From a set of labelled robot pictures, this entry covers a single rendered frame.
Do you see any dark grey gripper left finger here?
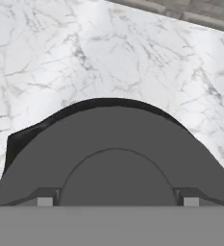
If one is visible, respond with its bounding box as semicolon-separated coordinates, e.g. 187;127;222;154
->
1;186;62;208

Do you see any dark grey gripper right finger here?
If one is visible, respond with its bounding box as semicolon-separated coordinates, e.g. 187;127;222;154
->
173;186;224;208

